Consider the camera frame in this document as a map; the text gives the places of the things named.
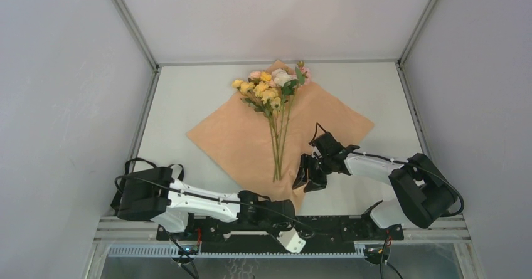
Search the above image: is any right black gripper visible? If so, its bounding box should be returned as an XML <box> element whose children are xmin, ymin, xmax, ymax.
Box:
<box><xmin>292</xmin><ymin>152</ymin><xmax>334</xmax><ymax>192</ymax></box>

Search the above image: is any green orange wrapping paper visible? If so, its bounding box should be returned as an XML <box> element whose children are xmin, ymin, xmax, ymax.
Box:
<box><xmin>187</xmin><ymin>61</ymin><xmax>374</xmax><ymax>208</ymax></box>

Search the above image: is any yellow flower stem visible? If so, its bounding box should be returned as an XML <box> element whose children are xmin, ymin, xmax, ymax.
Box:
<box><xmin>231</xmin><ymin>71</ymin><xmax>281</xmax><ymax>181</ymax></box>

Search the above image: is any pink white flower stem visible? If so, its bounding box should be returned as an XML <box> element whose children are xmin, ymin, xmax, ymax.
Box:
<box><xmin>248</xmin><ymin>68</ymin><xmax>298</xmax><ymax>182</ymax></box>

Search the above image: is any pink rose stem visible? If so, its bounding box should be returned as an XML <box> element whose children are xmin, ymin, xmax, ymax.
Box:
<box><xmin>274</xmin><ymin>60</ymin><xmax>310</xmax><ymax>181</ymax></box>

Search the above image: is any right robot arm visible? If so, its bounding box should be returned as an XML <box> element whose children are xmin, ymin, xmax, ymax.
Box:
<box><xmin>293</xmin><ymin>131</ymin><xmax>465</xmax><ymax>239</ymax></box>

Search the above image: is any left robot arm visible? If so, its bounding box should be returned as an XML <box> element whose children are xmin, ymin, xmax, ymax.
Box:
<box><xmin>114</xmin><ymin>167</ymin><xmax>299</xmax><ymax>240</ymax></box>

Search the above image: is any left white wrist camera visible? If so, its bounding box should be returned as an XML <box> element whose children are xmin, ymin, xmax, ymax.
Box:
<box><xmin>276</xmin><ymin>228</ymin><xmax>306</xmax><ymax>253</ymax></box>

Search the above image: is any black mounting rail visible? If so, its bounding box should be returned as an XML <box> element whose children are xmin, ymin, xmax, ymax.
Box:
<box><xmin>156</xmin><ymin>216</ymin><xmax>405</xmax><ymax>255</ymax></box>

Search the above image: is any white cable duct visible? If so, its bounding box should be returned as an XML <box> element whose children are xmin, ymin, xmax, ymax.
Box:
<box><xmin>107</xmin><ymin>244</ymin><xmax>366</xmax><ymax>258</ymax></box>

